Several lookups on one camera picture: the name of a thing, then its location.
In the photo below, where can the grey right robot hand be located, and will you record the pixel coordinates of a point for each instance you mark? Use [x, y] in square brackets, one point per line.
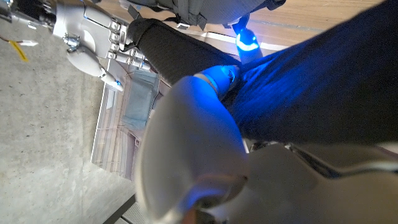
[87, 34]

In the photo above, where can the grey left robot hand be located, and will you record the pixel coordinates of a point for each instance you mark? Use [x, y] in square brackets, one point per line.
[192, 155]

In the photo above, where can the black backpack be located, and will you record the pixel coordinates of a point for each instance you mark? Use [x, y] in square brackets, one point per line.
[311, 93]

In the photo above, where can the yellow tape strip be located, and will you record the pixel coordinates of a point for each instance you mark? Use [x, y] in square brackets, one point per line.
[18, 51]

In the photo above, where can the printed room backdrop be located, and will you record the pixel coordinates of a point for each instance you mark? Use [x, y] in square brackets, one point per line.
[124, 124]

